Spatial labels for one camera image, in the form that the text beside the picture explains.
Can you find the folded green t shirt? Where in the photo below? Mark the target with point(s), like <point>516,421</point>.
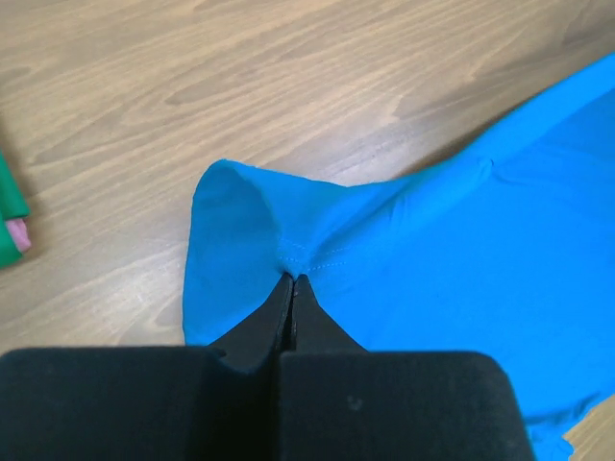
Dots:
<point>12,205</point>

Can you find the blue t shirt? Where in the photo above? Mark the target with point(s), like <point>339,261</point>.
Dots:
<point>507,248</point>

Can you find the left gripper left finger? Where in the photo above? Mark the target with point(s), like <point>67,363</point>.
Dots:
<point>148,403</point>

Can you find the folded pink t shirt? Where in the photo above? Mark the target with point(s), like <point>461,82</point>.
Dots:
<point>19,234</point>

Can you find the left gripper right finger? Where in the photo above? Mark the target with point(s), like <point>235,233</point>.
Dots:
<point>340,402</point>

